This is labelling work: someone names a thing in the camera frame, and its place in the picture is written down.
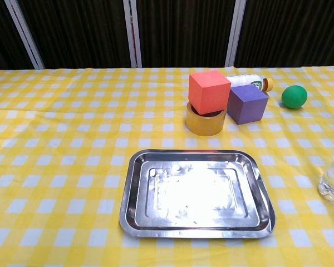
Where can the stainless steel rectangular tray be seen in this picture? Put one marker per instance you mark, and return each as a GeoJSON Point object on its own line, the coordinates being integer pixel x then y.
{"type": "Point", "coordinates": [195, 192]}

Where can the small white yellow-capped bottle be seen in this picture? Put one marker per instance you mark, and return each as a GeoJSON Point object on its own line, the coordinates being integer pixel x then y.
{"type": "Point", "coordinates": [246, 80]}

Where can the yellow tape roll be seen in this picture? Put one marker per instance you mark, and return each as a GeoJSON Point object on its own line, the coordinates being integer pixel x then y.
{"type": "Point", "coordinates": [204, 125]}

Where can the red foam cube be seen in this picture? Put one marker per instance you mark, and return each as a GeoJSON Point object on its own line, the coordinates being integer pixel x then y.
{"type": "Point", "coordinates": [207, 91]}

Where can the purple foam cube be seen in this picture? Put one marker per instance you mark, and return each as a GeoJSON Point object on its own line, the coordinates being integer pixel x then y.
{"type": "Point", "coordinates": [247, 104]}

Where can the yellow white checkered tablecloth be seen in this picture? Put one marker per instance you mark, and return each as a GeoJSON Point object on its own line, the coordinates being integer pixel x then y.
{"type": "Point", "coordinates": [58, 139]}

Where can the green ball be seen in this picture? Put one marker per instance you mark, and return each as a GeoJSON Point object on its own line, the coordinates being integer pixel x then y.
{"type": "Point", "coordinates": [294, 96]}

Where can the white partition post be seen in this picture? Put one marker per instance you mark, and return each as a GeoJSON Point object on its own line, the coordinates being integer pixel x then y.
{"type": "Point", "coordinates": [25, 33]}
{"type": "Point", "coordinates": [235, 33]}
{"type": "Point", "coordinates": [132, 33]}

